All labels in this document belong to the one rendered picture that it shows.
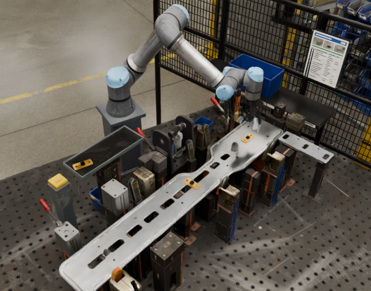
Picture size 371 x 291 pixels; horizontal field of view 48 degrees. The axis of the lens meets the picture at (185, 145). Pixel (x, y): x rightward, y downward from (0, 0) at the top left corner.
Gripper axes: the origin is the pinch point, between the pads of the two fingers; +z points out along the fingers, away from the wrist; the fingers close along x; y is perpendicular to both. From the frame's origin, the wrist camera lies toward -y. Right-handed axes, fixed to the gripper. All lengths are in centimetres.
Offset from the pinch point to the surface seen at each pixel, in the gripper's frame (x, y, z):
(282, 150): 18.6, -6.0, 10.0
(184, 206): 7, 60, 7
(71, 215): -31, 95, 13
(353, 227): 65, -9, 38
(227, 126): -13.1, 1.4, 6.3
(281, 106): 2.0, -28.4, 0.9
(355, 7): -24, -183, -3
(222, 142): -7.9, 12.7, 7.9
